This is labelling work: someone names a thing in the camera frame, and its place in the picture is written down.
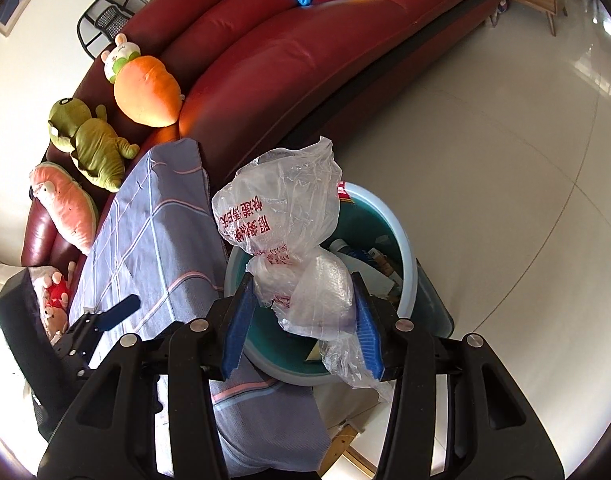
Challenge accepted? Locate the wooden table frame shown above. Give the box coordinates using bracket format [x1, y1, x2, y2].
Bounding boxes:
[325, 400, 382, 478]

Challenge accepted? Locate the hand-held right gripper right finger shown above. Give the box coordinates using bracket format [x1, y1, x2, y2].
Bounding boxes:
[350, 271, 567, 480]

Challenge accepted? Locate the dark red leather sofa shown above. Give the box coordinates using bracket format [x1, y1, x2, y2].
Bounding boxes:
[20, 0, 509, 268]

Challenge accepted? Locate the pink carrot plush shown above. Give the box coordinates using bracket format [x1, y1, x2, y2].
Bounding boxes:
[30, 161, 99, 256]

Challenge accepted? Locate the light blue plastic bin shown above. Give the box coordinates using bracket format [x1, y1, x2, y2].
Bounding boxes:
[223, 181, 416, 387]

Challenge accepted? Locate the orange carrot plush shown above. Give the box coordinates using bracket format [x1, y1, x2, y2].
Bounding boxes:
[102, 33, 185, 127]

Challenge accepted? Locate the blue checked blanket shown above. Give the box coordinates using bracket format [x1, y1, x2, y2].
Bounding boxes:
[68, 137, 332, 477]

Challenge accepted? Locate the small red white plush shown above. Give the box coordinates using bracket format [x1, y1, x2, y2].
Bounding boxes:
[28, 264, 79, 342]

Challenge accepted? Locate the black mesh office chair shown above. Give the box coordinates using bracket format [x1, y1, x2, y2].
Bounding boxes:
[76, 0, 149, 59]

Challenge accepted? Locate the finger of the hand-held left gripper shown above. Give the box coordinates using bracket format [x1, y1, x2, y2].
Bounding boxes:
[98, 294, 140, 332]

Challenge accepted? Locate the black cushion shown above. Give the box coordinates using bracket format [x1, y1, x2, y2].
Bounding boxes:
[0, 267, 94, 436]

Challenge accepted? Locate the green dinosaur plush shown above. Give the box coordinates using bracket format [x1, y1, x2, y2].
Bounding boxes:
[48, 97, 141, 192]

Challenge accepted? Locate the clear plastic bag red print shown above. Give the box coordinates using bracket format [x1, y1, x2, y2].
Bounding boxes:
[212, 136, 393, 403]

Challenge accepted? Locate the clear plastic bottle blue label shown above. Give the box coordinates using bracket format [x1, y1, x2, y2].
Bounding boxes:
[329, 239, 373, 262]

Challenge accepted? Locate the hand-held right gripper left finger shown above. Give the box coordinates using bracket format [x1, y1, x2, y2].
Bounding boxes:
[36, 272, 259, 480]

